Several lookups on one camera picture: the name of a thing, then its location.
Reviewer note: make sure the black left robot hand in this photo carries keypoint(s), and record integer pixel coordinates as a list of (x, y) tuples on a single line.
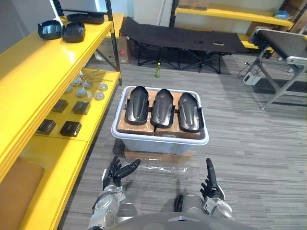
[(115, 175)]

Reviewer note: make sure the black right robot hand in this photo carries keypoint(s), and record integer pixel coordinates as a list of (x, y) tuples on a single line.
[(211, 187)]

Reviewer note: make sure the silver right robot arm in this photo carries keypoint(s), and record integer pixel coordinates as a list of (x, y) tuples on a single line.
[(219, 207)]

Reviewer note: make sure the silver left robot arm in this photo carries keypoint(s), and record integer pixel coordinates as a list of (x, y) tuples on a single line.
[(105, 206)]

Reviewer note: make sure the yellow metal shelf unit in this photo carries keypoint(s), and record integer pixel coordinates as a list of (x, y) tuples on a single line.
[(36, 72)]

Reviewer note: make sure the yellow background shelf unit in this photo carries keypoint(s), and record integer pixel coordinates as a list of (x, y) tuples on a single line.
[(235, 14)]

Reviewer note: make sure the cardboard box on shelf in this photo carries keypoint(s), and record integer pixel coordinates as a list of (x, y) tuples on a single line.
[(193, 3)]

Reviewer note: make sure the silver right robot leg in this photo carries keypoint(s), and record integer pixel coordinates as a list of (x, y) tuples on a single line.
[(193, 203)]

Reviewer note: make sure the silver robot leg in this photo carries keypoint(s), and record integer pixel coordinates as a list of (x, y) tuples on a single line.
[(193, 203), (127, 209)]

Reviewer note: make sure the silver left robot leg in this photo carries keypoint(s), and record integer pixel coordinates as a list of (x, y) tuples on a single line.
[(127, 209)]

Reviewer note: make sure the grey robot torso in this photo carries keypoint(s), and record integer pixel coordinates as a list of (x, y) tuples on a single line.
[(182, 222)]

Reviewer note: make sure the clear plastic film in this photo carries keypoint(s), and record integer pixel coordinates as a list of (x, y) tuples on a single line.
[(165, 167)]

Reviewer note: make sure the grey plastic storage bin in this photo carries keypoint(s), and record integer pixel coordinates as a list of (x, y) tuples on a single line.
[(156, 143)]

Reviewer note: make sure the small black square box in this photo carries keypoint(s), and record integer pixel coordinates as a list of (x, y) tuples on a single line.
[(81, 107), (59, 106), (46, 127), (70, 129)]

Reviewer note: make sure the grey round disc part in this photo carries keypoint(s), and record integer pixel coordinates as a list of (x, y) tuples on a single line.
[(99, 95), (103, 87), (68, 89), (81, 92), (87, 84), (76, 82)]

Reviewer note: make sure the thin metal rods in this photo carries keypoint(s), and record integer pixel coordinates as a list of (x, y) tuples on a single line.
[(96, 78)]

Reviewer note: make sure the brown cardboard sheet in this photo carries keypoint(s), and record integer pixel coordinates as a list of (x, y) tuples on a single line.
[(16, 191)]

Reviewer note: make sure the white power box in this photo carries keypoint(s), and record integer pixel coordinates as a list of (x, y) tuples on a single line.
[(250, 79)]

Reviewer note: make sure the cardboard box with pink label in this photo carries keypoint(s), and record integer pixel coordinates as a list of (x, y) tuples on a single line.
[(124, 50)]

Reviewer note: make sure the small tan item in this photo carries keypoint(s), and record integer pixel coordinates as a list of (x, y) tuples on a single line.
[(218, 43)]

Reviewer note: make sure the short black plastic shell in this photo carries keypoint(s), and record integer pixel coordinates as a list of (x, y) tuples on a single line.
[(73, 32), (49, 30)]

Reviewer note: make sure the black folding camp cot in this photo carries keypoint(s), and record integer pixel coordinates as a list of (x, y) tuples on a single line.
[(172, 36)]

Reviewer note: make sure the conveyor belt machine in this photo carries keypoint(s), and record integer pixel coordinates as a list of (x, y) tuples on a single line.
[(280, 45)]

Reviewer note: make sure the long black plastic housing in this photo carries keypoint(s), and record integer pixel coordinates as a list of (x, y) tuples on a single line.
[(85, 18)]

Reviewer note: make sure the blue plastic item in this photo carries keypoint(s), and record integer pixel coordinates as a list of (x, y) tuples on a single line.
[(281, 15)]

